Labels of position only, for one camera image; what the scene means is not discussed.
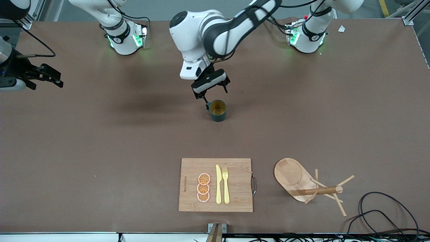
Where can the bamboo cutting board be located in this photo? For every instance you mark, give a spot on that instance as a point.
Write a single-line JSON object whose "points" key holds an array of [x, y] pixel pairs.
{"points": [[235, 188]]}

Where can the aluminium frame profile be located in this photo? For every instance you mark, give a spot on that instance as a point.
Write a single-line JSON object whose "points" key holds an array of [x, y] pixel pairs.
{"points": [[28, 22], [408, 20]]}

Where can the yellow plastic fork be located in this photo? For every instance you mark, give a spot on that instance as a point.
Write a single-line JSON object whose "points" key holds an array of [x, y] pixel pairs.
{"points": [[226, 191]]}

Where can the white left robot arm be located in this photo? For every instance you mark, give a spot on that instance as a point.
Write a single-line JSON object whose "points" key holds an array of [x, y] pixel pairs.
{"points": [[191, 33]]}

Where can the brown angled bar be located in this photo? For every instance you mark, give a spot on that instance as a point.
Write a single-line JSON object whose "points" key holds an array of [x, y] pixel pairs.
{"points": [[215, 235]]}

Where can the small white paper scrap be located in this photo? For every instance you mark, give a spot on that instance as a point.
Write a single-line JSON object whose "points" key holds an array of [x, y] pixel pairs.
{"points": [[341, 29]]}

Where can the grey metal bracket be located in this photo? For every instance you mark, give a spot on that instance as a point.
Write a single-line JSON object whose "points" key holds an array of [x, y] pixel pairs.
{"points": [[224, 228]]}

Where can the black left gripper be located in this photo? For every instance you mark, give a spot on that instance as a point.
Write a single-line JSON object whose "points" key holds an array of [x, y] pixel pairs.
{"points": [[211, 72]]}

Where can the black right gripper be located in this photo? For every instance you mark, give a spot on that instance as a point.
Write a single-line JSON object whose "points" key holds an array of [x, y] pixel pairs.
{"points": [[16, 68]]}

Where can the orange slice toy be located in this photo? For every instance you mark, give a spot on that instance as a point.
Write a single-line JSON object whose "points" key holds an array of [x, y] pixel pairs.
{"points": [[204, 178]]}

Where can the wooden cup rack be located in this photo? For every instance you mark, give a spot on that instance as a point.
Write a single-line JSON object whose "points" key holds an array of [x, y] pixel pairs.
{"points": [[289, 173]]}

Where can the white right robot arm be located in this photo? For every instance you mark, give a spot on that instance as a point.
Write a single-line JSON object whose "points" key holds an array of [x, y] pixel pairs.
{"points": [[124, 43]]}

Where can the yellow plastic knife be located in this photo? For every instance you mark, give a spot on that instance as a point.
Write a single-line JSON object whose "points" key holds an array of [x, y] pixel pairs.
{"points": [[218, 188]]}

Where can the dark green cup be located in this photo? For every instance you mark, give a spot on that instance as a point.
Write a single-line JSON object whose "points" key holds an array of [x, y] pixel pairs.
{"points": [[218, 116]]}

